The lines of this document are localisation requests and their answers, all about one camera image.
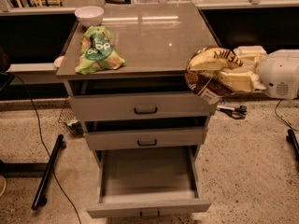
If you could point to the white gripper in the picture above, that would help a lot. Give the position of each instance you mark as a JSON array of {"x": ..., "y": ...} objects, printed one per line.
[{"x": 277, "y": 74}]

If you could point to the brown chip bag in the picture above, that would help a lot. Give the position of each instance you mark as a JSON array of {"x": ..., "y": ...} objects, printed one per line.
[{"x": 205, "y": 84}]

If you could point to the grey middle drawer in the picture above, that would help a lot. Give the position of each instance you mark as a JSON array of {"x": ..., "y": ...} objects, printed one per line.
[{"x": 138, "y": 133}]

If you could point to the grey drawer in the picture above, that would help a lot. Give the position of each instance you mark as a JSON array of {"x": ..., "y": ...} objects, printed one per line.
[
  {"x": 138, "y": 133},
  {"x": 147, "y": 182},
  {"x": 136, "y": 98}
]

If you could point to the grey drawer cabinet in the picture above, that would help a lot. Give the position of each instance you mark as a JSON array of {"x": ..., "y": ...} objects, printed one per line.
[{"x": 154, "y": 40}]

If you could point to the grey top drawer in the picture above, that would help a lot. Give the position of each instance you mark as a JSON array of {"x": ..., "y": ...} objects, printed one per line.
[{"x": 136, "y": 98}]

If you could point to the grey bottom drawer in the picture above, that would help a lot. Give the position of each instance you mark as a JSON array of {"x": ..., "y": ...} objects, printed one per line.
[{"x": 147, "y": 182}]

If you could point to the green snack bag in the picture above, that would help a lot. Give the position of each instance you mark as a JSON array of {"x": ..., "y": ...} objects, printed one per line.
[{"x": 96, "y": 53}]

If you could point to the white foam container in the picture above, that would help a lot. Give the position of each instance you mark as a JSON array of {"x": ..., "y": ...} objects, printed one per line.
[{"x": 249, "y": 50}]

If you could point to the black right stand leg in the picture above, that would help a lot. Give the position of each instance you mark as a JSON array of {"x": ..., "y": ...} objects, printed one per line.
[{"x": 291, "y": 138}]

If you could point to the white bowl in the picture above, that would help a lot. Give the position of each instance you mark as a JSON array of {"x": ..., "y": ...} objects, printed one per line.
[{"x": 89, "y": 16}]

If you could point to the black handled scissors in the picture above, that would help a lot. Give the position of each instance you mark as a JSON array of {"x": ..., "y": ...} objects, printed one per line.
[{"x": 233, "y": 112}]

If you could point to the wire mesh basket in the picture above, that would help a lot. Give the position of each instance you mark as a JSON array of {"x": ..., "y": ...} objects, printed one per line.
[{"x": 68, "y": 119}]

